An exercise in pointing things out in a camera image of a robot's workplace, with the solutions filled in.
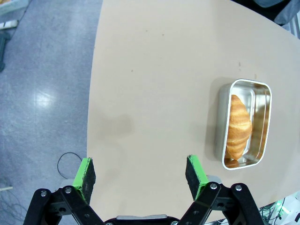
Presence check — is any black cable bundle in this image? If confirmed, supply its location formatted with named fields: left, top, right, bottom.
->
left=259, top=203, right=283, bottom=223

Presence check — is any golden brown croissant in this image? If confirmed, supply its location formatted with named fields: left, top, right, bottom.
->
left=225, top=94, right=253, bottom=161

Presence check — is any person in grey jacket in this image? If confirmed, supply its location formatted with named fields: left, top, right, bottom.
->
left=231, top=0, right=300, bottom=26

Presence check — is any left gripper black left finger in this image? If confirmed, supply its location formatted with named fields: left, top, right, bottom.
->
left=23, top=157, right=106, bottom=225

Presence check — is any steel rectangular food container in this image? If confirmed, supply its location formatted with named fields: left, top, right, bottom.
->
left=215, top=78, right=272, bottom=171

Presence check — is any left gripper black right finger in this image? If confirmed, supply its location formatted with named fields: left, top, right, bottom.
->
left=179, top=154, right=261, bottom=225

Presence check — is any black cable loop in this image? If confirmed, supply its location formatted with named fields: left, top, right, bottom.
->
left=57, top=152, right=83, bottom=180

